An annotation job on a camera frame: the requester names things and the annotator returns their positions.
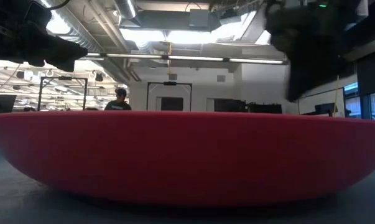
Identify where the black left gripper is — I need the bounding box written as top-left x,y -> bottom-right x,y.
0,0 -> 89,73

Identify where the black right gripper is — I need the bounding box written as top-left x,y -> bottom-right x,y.
264,0 -> 347,103

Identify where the white board panel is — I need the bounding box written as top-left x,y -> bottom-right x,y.
297,87 -> 346,118

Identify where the small black monitor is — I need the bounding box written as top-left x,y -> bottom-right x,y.
314,102 -> 339,118

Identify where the black equipment row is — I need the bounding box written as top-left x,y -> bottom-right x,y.
213,98 -> 283,114

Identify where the person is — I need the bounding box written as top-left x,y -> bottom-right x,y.
104,87 -> 132,111

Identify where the dark monitor at table edge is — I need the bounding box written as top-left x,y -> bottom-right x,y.
0,94 -> 17,115

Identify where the long linear ceiling light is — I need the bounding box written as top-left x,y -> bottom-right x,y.
80,52 -> 288,66

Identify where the grey ceiling ventilation box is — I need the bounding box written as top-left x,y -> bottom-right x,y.
188,8 -> 211,29

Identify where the large red bowl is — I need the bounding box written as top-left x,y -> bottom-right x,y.
0,110 -> 375,208

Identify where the black frame rig with lamps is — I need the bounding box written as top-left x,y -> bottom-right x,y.
37,75 -> 89,111

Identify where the large spiral ventilation duct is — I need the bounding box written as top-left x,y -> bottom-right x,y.
39,0 -> 132,85

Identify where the yellow hanging cable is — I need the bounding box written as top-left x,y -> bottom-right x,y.
332,74 -> 340,118

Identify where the silver round ventilation duct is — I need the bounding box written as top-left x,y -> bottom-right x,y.
111,0 -> 139,20

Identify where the black frame rig, white wall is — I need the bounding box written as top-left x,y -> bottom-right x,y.
146,81 -> 193,112

